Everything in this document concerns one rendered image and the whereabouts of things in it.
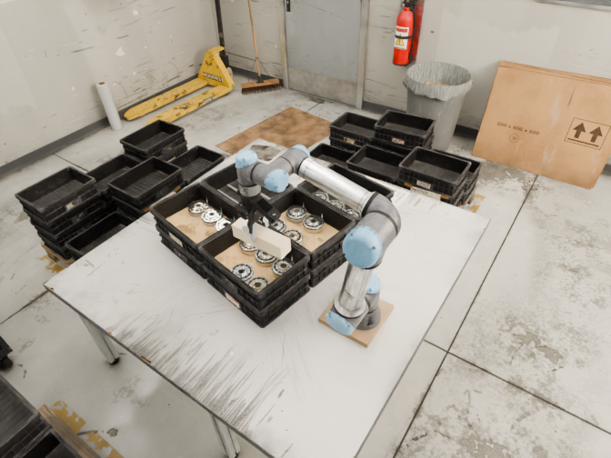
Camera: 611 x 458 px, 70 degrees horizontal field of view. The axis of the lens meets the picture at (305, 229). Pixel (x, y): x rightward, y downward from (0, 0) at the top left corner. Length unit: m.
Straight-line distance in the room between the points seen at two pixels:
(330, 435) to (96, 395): 1.52
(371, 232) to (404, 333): 0.70
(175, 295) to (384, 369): 0.97
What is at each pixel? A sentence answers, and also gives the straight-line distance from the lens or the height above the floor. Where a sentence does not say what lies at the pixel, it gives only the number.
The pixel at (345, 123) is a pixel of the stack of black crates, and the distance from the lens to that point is 3.91.
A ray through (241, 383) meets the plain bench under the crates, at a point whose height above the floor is 0.70.
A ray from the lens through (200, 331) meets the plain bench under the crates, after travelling 1.92.
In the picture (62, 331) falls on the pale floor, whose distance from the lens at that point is 3.14.
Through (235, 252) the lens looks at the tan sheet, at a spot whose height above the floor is 0.83.
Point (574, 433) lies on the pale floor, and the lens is 2.72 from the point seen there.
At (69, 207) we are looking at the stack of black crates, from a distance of 3.19.
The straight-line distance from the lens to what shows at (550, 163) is 4.29.
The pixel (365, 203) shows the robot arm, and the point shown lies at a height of 1.36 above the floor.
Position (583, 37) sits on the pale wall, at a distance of 4.21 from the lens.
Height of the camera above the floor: 2.21
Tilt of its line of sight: 41 degrees down
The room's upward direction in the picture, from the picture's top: 2 degrees counter-clockwise
